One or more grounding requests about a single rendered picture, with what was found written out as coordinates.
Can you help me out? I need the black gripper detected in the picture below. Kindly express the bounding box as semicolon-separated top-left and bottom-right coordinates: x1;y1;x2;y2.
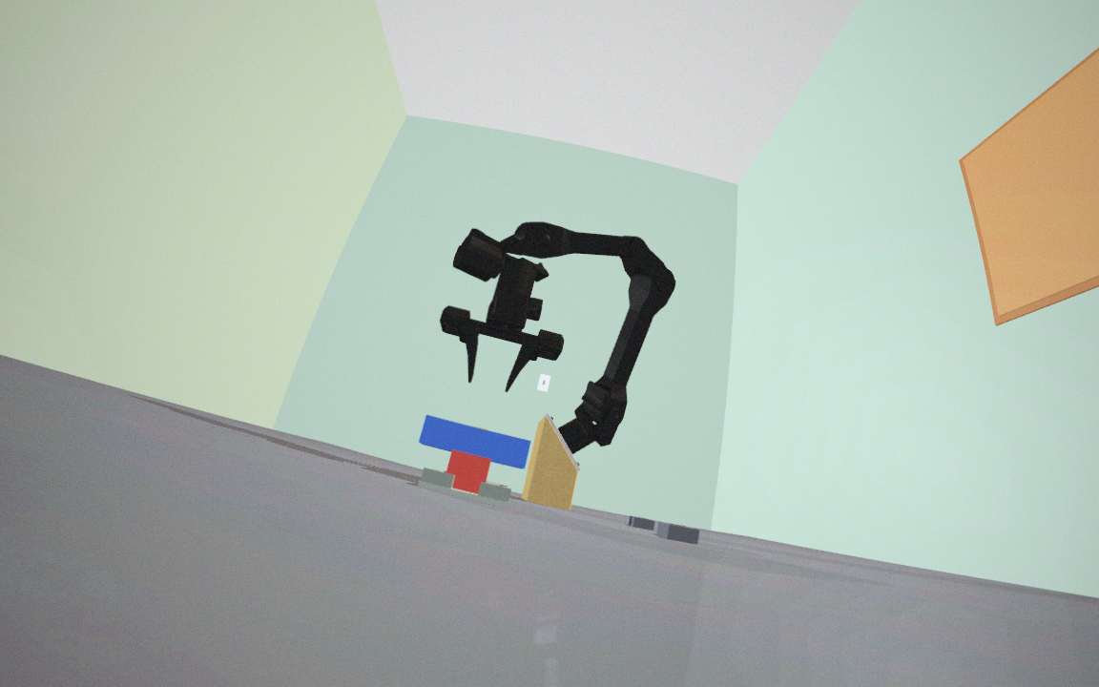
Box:
440;284;564;392

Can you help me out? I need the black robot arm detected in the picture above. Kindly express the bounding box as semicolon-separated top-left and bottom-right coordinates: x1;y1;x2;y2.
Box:
453;221;675;454

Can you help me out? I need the white rectangular frame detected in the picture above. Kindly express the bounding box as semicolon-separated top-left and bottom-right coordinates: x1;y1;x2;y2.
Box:
629;516;654;531
657;521;699;544

